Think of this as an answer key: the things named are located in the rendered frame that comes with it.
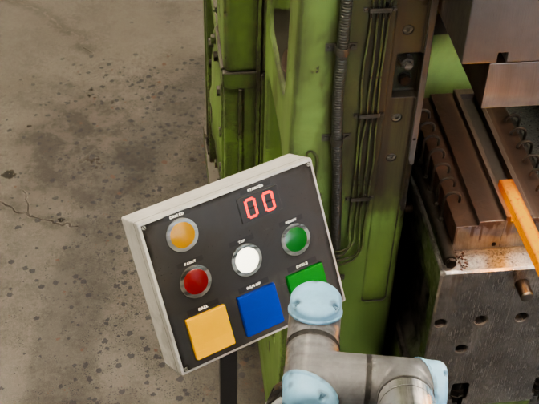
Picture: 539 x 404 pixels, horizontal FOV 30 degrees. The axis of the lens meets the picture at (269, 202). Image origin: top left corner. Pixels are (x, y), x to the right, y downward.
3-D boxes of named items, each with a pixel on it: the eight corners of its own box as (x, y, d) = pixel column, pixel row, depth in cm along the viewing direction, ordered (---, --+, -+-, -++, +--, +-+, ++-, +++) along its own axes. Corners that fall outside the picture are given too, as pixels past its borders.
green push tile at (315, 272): (332, 300, 182) (322, 262, 180) (297, 315, 179) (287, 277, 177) (326, 297, 183) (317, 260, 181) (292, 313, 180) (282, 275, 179)
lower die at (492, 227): (548, 244, 203) (557, 213, 197) (451, 250, 201) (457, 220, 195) (491, 116, 233) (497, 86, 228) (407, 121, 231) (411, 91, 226)
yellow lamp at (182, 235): (196, 249, 168) (196, 231, 165) (169, 252, 167) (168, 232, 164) (196, 236, 170) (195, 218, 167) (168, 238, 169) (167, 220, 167)
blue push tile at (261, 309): (285, 321, 178) (275, 282, 176) (249, 338, 175) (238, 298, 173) (280, 319, 179) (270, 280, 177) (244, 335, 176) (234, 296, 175)
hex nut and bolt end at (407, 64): (412, 90, 190) (417, 60, 186) (398, 91, 190) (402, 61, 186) (410, 82, 192) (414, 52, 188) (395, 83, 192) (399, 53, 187)
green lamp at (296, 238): (309, 253, 178) (310, 236, 175) (283, 255, 177) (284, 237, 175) (306, 240, 180) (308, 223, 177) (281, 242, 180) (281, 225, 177)
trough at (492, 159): (531, 220, 197) (532, 215, 197) (505, 221, 197) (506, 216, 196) (475, 93, 228) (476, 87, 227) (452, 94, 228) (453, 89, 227)
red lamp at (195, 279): (210, 296, 170) (209, 278, 167) (182, 297, 170) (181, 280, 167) (208, 282, 172) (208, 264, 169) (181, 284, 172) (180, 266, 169)
